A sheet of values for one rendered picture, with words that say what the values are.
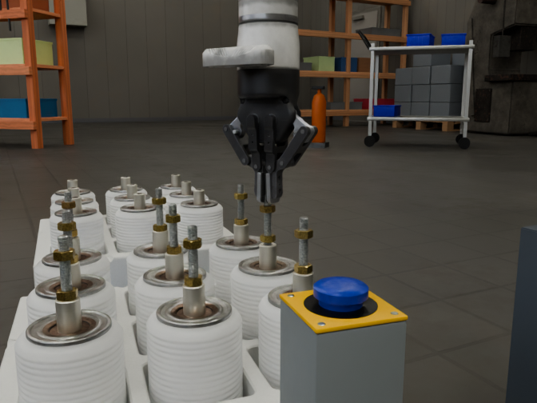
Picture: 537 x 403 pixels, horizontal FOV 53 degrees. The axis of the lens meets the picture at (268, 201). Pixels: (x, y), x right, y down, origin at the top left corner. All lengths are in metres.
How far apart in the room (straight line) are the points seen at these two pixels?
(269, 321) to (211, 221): 0.53
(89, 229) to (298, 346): 0.70
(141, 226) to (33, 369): 0.56
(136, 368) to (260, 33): 0.39
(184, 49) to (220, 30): 0.89
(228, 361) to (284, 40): 0.35
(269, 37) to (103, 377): 0.39
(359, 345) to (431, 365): 0.66
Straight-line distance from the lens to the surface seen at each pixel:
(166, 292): 0.63
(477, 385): 1.00
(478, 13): 7.96
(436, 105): 8.33
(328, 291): 0.39
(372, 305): 0.41
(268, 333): 0.57
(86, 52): 11.28
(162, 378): 0.55
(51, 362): 0.51
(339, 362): 0.38
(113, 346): 0.53
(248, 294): 0.66
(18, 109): 5.64
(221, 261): 0.77
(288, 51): 0.64
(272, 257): 0.68
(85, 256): 0.78
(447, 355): 1.08
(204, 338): 0.52
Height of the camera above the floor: 0.46
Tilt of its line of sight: 11 degrees down
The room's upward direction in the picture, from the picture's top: straight up
